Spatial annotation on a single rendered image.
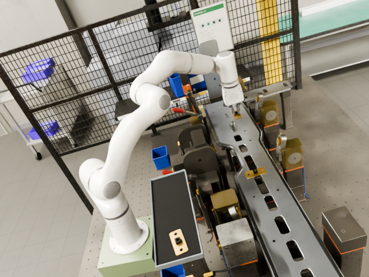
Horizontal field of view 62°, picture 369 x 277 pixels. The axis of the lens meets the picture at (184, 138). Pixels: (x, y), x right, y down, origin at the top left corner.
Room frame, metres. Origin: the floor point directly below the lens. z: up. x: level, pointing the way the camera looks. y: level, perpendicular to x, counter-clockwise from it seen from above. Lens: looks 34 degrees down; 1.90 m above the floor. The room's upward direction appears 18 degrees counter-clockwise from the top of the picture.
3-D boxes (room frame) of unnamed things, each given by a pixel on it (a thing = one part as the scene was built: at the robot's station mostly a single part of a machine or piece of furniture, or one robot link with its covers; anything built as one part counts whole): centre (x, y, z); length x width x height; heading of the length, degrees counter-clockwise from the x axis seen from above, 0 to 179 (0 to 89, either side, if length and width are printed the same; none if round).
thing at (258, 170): (0.92, -0.23, 1.01); 0.08 x 0.04 x 0.01; 87
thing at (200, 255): (0.70, 0.11, 1.16); 0.37 x 0.14 x 0.02; 177
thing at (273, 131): (1.18, -0.43, 0.84); 0.10 x 0.05 x 0.29; 87
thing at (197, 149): (1.03, -0.03, 0.94); 0.18 x 0.13 x 0.49; 177
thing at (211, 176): (0.89, -0.02, 0.89); 0.12 x 0.07 x 0.38; 87
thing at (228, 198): (0.77, -0.05, 0.89); 0.12 x 0.08 x 0.38; 87
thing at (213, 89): (1.65, -0.28, 1.17); 0.12 x 0.01 x 0.34; 87
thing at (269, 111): (1.32, -0.47, 0.87); 0.12 x 0.07 x 0.35; 87
